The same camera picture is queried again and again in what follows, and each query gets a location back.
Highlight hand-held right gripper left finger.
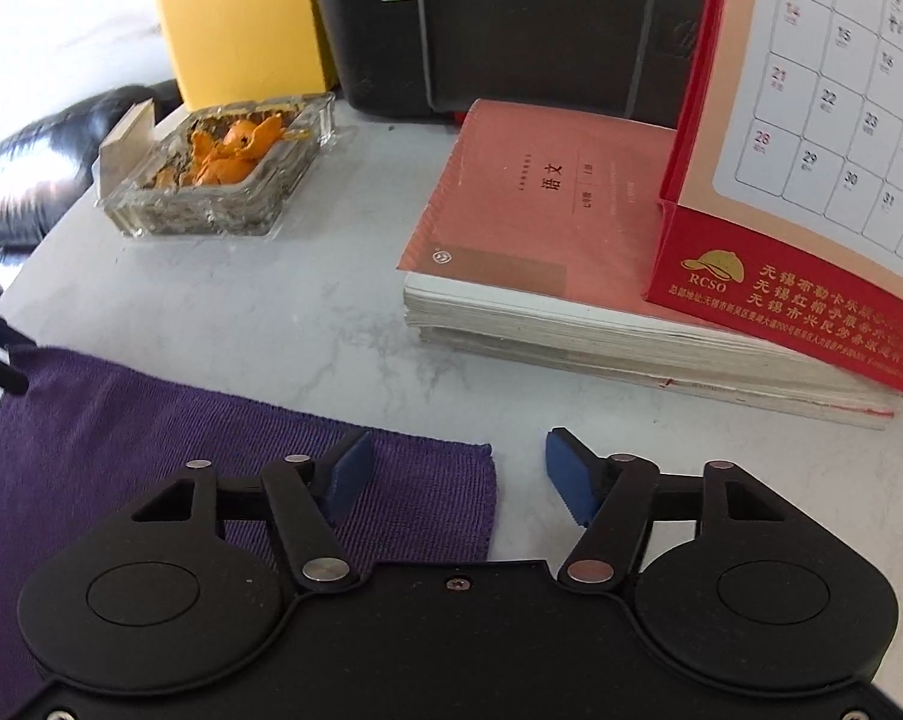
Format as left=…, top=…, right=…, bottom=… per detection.
left=131, top=431, right=373, bottom=590

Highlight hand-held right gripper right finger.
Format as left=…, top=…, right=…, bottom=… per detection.
left=545, top=427, right=786, bottom=590

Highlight purple towel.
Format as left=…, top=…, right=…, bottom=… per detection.
left=0, top=345, right=497, bottom=691

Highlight black leather chair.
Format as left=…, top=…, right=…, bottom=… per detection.
left=0, top=79, right=182, bottom=248

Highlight small white box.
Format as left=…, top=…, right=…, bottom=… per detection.
left=100, top=100, right=156, bottom=192

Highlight glass ashtray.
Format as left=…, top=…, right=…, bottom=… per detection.
left=95, top=92, right=337, bottom=239

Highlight pink textbook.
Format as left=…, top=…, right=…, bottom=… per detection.
left=397, top=99, right=903, bottom=432

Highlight orange peels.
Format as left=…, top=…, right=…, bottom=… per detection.
left=151, top=114, right=291, bottom=187

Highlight yellow envelope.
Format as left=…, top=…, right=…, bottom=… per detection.
left=147, top=0, right=328, bottom=112

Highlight red desk calendar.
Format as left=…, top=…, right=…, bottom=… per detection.
left=642, top=0, right=903, bottom=398

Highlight black printer blue sticker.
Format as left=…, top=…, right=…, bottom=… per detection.
left=307, top=0, right=722, bottom=121

